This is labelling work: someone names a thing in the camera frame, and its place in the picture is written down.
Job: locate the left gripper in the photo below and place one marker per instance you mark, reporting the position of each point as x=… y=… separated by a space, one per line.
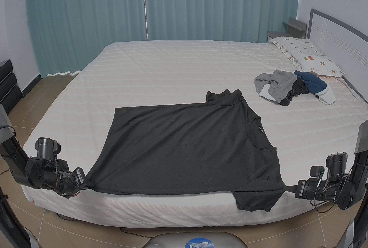
x=70 y=183

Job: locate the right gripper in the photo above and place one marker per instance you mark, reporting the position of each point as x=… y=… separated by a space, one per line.
x=309 y=190

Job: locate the black T-shirt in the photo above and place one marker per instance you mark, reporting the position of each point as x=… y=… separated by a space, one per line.
x=184 y=149

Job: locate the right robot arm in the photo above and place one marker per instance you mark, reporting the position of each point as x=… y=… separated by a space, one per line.
x=349 y=192

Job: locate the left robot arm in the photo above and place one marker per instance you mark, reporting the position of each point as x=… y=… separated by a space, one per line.
x=17 y=160

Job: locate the pile of clothes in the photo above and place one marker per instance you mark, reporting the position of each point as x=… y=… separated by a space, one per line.
x=280 y=84

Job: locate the bed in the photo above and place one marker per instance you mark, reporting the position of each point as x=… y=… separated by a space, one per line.
x=172 y=68

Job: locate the black chest of drawers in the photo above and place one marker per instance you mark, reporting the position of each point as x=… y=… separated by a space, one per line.
x=8 y=86

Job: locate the white printed pillow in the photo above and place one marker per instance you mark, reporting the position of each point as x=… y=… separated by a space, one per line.
x=307 y=53

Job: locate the grey bedside table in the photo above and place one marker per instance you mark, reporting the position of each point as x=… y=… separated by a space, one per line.
x=294 y=25

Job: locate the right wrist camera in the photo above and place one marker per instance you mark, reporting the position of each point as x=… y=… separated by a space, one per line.
x=316 y=172

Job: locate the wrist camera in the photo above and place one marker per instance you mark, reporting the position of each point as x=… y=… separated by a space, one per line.
x=62 y=165
x=316 y=172

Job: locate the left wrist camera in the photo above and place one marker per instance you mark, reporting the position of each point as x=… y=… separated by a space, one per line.
x=62 y=165

